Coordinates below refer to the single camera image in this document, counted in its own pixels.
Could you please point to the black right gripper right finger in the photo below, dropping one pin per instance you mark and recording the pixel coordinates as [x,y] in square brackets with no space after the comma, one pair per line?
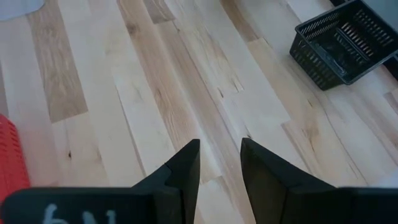
[273,193]

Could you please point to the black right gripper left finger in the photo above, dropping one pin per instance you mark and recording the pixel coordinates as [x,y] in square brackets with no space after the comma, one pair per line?
[183,174]

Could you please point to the black slotted basket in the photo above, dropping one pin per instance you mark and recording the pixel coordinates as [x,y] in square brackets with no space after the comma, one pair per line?
[337,53]

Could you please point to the red fine-mesh basket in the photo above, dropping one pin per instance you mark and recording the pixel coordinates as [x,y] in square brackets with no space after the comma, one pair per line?
[11,161]

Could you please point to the clear plastic container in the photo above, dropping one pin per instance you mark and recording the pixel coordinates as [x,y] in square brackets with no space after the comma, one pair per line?
[18,7]

